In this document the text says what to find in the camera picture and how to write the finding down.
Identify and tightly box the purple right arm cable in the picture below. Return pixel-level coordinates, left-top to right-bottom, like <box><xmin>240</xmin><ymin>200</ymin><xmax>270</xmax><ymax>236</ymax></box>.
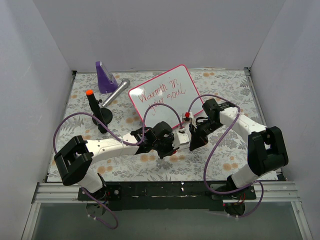
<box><xmin>187</xmin><ymin>94</ymin><xmax>265</xmax><ymax>218</ymax></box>

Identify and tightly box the purple wedge stand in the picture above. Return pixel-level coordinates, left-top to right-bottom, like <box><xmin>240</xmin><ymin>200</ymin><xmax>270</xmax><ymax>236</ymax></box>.
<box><xmin>95</xmin><ymin>61</ymin><xmax>118</xmax><ymax>94</ymax></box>

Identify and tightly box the floral patterned table mat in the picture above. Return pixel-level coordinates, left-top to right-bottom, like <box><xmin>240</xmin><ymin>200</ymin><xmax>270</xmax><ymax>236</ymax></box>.
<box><xmin>56</xmin><ymin>69</ymin><xmax>263</xmax><ymax>182</ymax></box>

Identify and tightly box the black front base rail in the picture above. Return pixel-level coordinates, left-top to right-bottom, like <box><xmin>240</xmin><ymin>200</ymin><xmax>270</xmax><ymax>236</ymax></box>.
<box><xmin>90</xmin><ymin>181</ymin><xmax>257</xmax><ymax>211</ymax></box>

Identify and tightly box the silver microphone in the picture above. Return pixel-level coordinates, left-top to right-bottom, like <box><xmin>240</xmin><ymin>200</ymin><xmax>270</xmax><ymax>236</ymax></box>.
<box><xmin>101</xmin><ymin>79</ymin><xmax>131</xmax><ymax>108</ymax></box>

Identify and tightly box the black torch with orange cap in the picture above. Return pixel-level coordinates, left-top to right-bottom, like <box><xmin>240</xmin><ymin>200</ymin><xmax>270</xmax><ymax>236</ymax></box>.
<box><xmin>85</xmin><ymin>89</ymin><xmax>113</xmax><ymax>127</ymax></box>

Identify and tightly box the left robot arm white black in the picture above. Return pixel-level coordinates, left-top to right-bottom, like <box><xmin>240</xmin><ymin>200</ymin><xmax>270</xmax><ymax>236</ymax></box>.
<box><xmin>54</xmin><ymin>121</ymin><xmax>181</xmax><ymax>200</ymax></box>

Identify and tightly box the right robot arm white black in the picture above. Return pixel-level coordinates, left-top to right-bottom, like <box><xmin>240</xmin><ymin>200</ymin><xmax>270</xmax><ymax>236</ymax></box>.
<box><xmin>182</xmin><ymin>98</ymin><xmax>289</xmax><ymax>199</ymax></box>

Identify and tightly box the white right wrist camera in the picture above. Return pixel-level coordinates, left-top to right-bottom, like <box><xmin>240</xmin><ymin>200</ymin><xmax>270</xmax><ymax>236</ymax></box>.
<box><xmin>182</xmin><ymin>112</ymin><xmax>197</xmax><ymax>129</ymax></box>

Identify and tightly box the pink framed whiteboard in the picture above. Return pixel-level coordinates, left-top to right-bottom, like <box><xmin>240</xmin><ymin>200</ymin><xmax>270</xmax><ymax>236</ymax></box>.
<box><xmin>128</xmin><ymin>64</ymin><xmax>204</xmax><ymax>128</ymax></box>

